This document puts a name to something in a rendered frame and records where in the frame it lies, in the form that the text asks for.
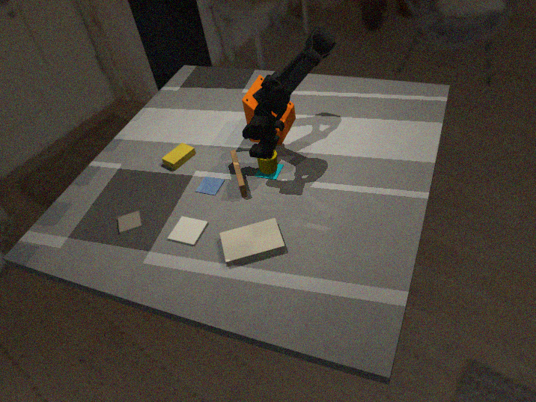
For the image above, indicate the yellow rectangular block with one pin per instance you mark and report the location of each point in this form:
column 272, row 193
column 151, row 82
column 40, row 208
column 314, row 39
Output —
column 178, row 156

